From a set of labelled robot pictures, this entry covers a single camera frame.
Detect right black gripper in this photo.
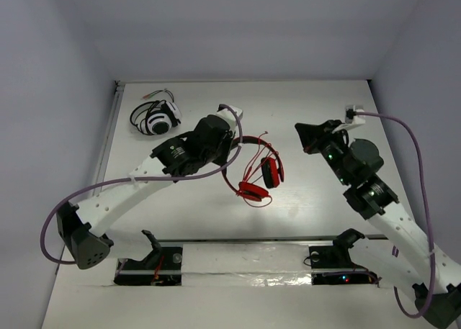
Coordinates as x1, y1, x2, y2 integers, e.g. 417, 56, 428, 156
295, 119, 352, 185

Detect red headphones with cable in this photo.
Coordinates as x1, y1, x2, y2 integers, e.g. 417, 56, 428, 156
221, 132, 285, 208

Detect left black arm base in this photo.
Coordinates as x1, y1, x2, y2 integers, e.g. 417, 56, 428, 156
114, 230, 183, 287

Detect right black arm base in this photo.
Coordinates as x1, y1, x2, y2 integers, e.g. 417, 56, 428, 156
303, 228, 380, 286

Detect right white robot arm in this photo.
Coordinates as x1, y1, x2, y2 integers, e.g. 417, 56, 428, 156
295, 120, 460, 328

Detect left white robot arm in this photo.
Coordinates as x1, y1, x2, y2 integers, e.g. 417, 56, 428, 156
56, 105, 243, 270

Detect white black headphones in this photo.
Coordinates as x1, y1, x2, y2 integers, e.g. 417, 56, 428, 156
129, 89, 182, 136

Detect white foil-taped panel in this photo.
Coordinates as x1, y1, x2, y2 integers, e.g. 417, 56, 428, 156
181, 243, 312, 287

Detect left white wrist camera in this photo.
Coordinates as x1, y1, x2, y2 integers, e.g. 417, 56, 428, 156
215, 104, 243, 129

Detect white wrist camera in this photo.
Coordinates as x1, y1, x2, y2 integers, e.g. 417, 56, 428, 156
333, 104, 365, 133
215, 104, 243, 129

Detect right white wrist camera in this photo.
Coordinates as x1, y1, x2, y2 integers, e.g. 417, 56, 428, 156
333, 104, 365, 133

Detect aluminium side rail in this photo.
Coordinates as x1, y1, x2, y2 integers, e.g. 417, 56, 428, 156
90, 81, 125, 184

